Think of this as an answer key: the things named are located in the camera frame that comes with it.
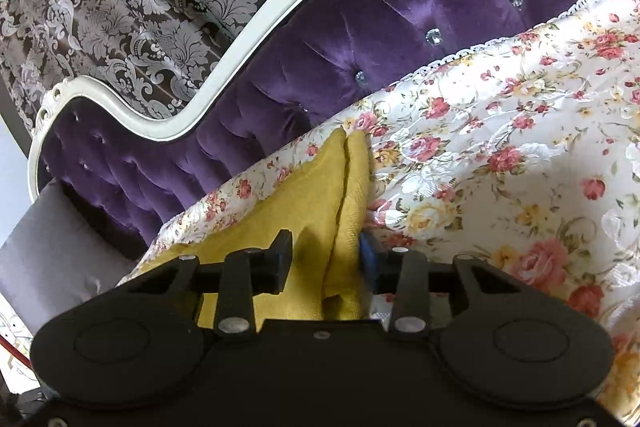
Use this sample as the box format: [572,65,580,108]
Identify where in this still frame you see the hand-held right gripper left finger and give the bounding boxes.
[118,229,294,339]

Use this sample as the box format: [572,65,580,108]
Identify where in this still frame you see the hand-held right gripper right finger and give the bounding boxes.
[359,234,534,342]

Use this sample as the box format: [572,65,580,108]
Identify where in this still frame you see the mustard yellow sweater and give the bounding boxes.
[125,126,374,324]

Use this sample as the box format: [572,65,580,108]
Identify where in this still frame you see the white floral blanket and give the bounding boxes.
[117,0,640,424]

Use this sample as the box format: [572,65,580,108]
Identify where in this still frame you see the grey pillow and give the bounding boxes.
[0,179,140,314]

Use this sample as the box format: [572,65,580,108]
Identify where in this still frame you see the red stick vacuum cleaner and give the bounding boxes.
[0,337,32,365]

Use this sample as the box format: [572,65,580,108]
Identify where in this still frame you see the brown damask curtain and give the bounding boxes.
[0,0,640,134]

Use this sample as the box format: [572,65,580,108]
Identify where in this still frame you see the purple tufted sofa white frame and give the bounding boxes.
[27,0,607,260]

